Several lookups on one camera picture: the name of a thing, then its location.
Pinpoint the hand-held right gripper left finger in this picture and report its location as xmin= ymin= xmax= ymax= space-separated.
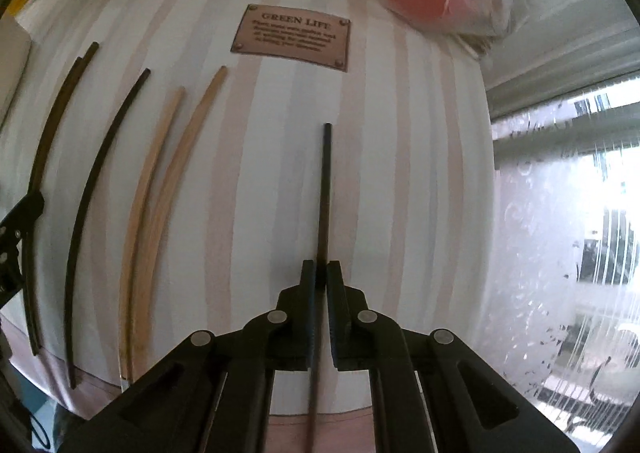
xmin=62 ymin=259 xmax=318 ymax=453

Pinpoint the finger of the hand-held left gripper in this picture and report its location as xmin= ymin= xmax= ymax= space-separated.
xmin=0 ymin=190 xmax=46 ymax=309

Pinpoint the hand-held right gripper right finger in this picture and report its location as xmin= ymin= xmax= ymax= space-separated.
xmin=326 ymin=260 xmax=576 ymax=453

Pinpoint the dark wooden chopstick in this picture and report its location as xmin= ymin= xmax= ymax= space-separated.
xmin=305 ymin=122 xmax=334 ymax=453
xmin=20 ymin=42 xmax=100 ymax=356
xmin=25 ymin=56 xmax=86 ymax=356
xmin=64 ymin=68 xmax=152 ymax=390

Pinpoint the pink utensil holder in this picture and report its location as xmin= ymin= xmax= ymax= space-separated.
xmin=0 ymin=26 xmax=32 ymax=134

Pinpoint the striped cat print tablecloth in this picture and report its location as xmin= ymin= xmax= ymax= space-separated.
xmin=0 ymin=0 xmax=497 ymax=453

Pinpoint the frosted glass sliding door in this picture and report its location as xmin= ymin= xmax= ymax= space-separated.
xmin=480 ymin=0 xmax=640 ymax=434

